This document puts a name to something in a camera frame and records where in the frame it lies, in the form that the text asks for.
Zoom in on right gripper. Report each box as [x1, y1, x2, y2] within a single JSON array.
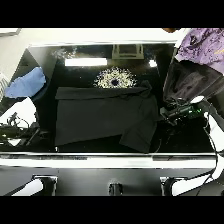
[[159, 103, 200, 127]]

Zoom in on black shirt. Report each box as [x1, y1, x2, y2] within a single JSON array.
[[53, 79, 160, 154]]

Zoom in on dark grey garment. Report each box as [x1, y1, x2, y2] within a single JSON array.
[[162, 59, 218, 105]]

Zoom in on purple patterned garment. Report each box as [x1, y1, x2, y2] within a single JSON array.
[[174, 27, 224, 76]]

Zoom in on blue garment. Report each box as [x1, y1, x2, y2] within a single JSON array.
[[4, 66, 47, 99]]

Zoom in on black cable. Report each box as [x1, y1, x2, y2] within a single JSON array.
[[198, 113, 224, 197]]

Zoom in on silver frame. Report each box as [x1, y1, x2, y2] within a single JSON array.
[[0, 151, 224, 197]]

